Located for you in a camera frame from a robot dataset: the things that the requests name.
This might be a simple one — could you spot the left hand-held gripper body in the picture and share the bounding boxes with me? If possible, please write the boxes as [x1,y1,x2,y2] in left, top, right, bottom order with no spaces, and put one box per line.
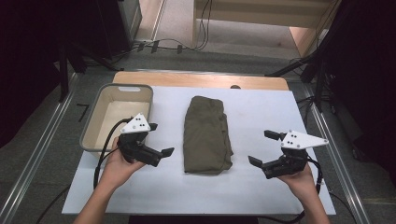
[117,113,163,167]

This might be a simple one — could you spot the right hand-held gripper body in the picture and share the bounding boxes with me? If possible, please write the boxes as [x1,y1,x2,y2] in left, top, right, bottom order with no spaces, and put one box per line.
[262,130,330,180]

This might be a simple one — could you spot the beige basket with grey rim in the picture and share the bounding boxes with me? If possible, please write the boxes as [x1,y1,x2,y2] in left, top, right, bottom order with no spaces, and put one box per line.
[78,83,154,159]

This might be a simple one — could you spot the olive green garment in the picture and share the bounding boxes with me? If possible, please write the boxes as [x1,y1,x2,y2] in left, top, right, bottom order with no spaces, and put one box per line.
[182,95,234,175]

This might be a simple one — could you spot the person's right hand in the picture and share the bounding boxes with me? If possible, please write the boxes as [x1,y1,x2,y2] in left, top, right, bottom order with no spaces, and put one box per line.
[276,162,318,200]

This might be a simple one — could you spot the person's left hand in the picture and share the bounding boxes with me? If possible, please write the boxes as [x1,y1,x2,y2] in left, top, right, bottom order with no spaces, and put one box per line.
[100,136,148,190]

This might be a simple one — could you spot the white table sheet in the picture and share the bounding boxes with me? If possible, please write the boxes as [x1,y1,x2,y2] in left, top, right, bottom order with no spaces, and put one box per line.
[61,85,336,216]

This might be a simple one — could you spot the black stand legs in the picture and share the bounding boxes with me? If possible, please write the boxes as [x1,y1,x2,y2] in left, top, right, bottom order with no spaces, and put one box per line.
[264,46,330,114]
[57,40,125,104]

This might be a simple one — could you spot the dark cabinet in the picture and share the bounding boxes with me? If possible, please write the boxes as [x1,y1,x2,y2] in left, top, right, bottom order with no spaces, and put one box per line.
[95,0,144,61]

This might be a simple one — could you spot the light wooden bench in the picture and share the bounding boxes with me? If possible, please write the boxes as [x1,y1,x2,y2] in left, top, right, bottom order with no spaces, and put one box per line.
[191,0,342,59]

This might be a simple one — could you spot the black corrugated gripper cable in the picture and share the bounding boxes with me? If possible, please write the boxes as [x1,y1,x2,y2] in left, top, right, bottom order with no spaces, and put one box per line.
[92,117,134,190]
[258,157,323,224]

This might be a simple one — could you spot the aluminium rail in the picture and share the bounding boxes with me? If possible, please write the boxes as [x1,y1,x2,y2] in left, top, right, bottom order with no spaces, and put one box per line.
[302,84,372,224]
[0,73,79,224]

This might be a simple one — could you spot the thin black cable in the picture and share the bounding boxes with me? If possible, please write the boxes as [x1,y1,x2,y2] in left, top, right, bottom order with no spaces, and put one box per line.
[35,185,71,224]
[328,190,358,224]

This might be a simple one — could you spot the black floor cables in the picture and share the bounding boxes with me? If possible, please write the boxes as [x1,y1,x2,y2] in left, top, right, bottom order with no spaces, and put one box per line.
[111,0,214,64]

